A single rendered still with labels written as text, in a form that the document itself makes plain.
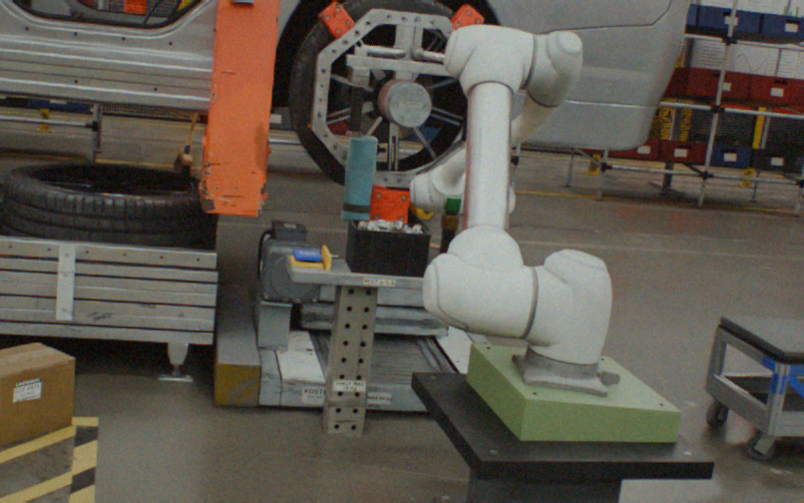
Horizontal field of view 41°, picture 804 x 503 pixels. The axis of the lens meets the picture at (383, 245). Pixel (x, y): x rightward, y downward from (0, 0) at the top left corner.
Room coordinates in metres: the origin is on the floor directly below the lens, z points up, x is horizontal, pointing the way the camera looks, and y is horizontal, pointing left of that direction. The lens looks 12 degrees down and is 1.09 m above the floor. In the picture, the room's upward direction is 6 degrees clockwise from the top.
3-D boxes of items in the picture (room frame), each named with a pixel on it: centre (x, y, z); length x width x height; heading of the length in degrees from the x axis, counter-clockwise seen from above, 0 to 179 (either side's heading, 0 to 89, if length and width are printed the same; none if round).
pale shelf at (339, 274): (2.73, 0.03, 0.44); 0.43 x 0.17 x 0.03; 101
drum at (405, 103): (3.30, -0.01, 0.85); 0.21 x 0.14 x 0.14; 11
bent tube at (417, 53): (3.27, -0.12, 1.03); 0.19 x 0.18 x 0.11; 11
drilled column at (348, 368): (2.73, 0.06, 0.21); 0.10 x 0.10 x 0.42; 11
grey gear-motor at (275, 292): (3.27, 0.30, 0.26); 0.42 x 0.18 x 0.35; 11
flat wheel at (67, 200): (3.32, 0.87, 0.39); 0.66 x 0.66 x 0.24
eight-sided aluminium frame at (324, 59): (3.37, 0.00, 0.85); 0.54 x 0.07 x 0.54; 101
